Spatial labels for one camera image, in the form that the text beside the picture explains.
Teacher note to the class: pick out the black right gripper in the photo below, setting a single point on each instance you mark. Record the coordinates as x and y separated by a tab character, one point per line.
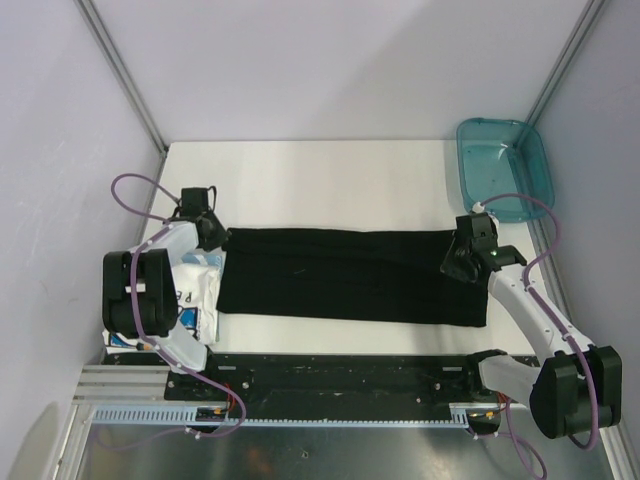
448	265

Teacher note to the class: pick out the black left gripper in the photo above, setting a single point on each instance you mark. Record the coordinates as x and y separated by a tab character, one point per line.
220	236

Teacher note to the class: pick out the black t-shirt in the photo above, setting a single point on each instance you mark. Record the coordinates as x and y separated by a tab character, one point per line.
383	276

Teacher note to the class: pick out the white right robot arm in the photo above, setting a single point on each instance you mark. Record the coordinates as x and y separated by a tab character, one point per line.
577	386

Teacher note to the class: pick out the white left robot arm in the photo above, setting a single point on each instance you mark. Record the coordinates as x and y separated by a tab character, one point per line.
139	299

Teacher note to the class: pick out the white folded daisy t-shirt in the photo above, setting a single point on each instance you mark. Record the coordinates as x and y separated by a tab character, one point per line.
196	282

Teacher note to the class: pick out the teal plastic bin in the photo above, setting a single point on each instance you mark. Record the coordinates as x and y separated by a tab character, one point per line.
504	162

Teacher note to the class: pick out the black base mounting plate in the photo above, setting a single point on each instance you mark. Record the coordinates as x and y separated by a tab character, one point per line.
251	390

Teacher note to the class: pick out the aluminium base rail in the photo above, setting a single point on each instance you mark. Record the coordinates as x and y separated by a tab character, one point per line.
124	384

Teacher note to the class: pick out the left aluminium frame post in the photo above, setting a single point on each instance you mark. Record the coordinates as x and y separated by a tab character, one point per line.
116	62

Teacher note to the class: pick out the aluminium frame post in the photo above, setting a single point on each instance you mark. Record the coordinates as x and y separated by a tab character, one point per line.
577	39
116	62

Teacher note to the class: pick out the right aluminium frame post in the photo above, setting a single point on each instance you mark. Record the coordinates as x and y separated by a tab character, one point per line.
577	39

